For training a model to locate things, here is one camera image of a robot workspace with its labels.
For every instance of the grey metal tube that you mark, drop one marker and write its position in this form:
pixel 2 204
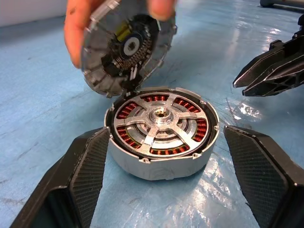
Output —
pixel 267 2

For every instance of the person's bare hand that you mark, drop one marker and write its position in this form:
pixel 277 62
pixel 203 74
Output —
pixel 73 28

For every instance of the round silver metal object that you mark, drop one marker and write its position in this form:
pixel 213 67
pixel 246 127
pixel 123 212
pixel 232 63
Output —
pixel 99 59

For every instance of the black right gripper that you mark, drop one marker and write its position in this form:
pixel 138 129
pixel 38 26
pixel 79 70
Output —
pixel 300 28

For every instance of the grey motor housing copper coils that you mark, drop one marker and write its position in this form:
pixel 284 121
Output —
pixel 166 168

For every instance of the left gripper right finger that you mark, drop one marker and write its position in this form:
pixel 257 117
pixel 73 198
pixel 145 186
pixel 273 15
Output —
pixel 259 178

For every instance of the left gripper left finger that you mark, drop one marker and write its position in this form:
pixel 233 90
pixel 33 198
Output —
pixel 83 178

